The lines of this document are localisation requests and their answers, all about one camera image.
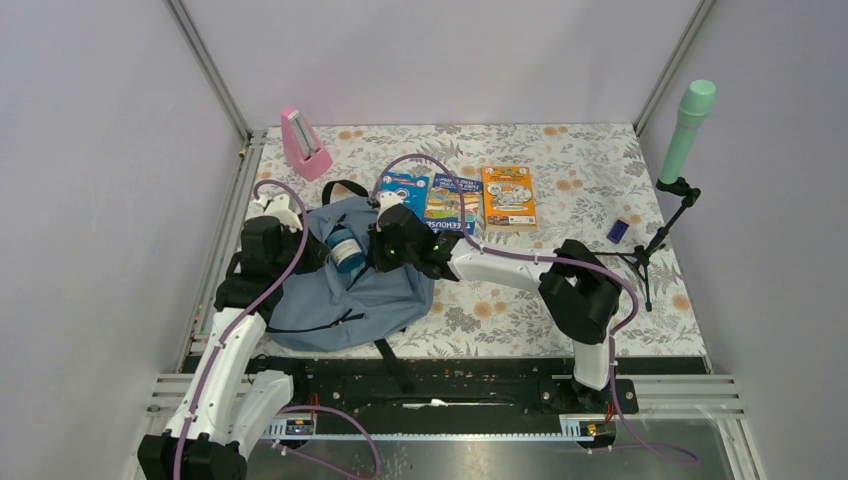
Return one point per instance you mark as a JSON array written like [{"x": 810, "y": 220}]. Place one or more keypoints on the black tripod stand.
[{"x": 639, "y": 259}]

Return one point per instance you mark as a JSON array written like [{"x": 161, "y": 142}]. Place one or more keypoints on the blue round package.
[{"x": 411, "y": 189}]

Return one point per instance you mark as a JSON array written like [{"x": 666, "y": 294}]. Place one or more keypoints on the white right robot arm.
[{"x": 578, "y": 291}]

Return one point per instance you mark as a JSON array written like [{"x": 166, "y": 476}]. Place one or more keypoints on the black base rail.
[{"x": 444, "y": 397}]

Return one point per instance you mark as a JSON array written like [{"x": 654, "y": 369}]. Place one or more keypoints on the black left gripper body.
[{"x": 292, "y": 242}]

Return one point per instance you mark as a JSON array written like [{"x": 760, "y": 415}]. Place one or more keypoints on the purple toy brick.
[{"x": 618, "y": 231}]

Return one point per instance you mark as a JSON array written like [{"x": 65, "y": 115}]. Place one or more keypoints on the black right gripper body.
[{"x": 387, "y": 255}]

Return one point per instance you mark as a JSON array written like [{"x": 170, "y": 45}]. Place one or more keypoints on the blue student backpack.
[{"x": 327, "y": 311}]

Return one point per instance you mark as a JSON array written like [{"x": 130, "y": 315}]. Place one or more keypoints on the orange book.
[{"x": 509, "y": 203}]

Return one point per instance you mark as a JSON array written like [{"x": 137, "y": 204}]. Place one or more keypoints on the pink metronome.
[{"x": 303, "y": 151}]

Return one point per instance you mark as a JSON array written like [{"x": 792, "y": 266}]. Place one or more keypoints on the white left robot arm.
[{"x": 211, "y": 434}]

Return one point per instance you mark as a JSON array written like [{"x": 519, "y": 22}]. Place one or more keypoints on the blue treehouse book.
[{"x": 442, "y": 209}]

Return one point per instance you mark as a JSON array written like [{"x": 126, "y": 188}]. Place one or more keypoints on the mint green microphone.
[{"x": 695, "y": 106}]

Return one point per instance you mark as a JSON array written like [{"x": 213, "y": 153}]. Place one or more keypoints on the floral tablecloth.
[{"x": 585, "y": 177}]

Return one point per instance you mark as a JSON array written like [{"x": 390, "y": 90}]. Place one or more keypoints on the small blue label jar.
[{"x": 345, "y": 249}]

